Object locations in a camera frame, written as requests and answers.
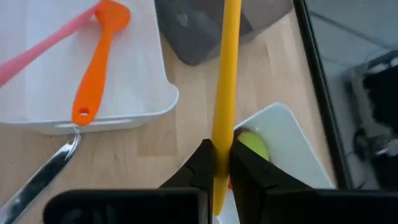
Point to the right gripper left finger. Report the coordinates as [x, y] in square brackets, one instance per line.
[199, 174]

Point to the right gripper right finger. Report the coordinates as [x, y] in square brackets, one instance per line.
[255, 174]

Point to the yellow silicone spatula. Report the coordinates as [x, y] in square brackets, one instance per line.
[228, 62]

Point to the orange silicone spatula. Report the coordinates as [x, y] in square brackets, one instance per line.
[93, 81]

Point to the pink silicone spatula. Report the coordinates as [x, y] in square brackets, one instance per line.
[31, 57]

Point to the white plastic bin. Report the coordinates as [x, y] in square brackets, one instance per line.
[140, 77]
[289, 146]

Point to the grey translucent plastic bin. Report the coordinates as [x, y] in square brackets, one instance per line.
[192, 31]

